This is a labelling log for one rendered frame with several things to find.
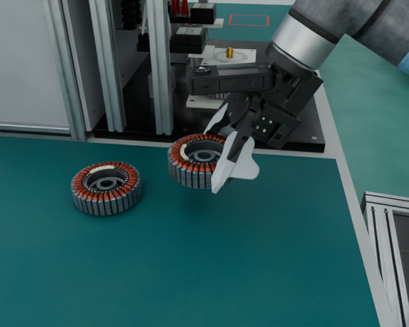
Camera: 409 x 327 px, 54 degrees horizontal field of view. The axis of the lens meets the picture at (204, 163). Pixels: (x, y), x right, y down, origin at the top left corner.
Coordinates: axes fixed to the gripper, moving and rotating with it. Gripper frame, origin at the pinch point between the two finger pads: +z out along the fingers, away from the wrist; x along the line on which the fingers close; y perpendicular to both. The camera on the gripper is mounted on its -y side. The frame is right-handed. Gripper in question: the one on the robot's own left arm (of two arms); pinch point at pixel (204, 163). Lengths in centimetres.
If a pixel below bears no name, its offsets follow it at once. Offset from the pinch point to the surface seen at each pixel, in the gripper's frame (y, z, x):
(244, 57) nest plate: 18, -5, 60
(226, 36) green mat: 19, -2, 92
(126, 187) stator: -8.7, 9.8, 0.5
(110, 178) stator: -10.8, 12.1, 4.6
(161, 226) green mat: -2.3, 10.4, -4.9
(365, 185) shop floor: 118, 28, 94
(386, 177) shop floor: 129, 22, 100
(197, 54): -0.5, -5.3, 35.6
